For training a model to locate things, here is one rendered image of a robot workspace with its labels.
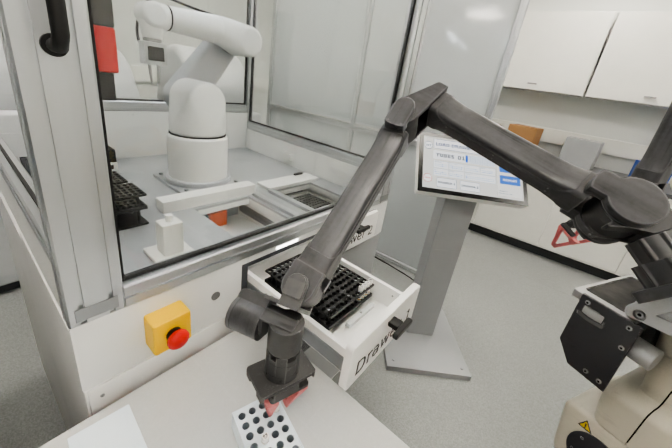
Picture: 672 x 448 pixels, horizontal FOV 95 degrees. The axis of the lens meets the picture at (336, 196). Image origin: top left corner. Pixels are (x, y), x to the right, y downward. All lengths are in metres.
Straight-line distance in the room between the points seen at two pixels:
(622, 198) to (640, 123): 3.62
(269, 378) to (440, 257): 1.32
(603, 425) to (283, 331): 0.69
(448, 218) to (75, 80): 1.50
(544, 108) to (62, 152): 4.08
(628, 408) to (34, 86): 1.08
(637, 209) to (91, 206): 0.80
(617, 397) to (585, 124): 3.50
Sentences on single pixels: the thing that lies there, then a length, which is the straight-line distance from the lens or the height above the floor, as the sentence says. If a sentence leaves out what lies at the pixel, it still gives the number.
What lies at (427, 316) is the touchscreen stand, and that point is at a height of 0.18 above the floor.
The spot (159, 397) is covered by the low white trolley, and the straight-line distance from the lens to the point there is 0.79.
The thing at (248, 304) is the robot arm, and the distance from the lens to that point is 0.55.
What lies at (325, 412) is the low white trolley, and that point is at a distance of 0.75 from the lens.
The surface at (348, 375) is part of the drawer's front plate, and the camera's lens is 0.67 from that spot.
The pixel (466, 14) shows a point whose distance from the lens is 2.36.
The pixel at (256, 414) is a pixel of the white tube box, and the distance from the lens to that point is 0.70.
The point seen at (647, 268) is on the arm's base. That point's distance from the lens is 0.64.
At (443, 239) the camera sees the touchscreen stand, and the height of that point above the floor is 0.68.
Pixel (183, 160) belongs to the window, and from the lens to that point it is 0.63.
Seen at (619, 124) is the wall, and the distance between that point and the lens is 4.21.
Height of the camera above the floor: 1.38
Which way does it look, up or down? 21 degrees down
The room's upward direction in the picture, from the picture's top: 9 degrees clockwise
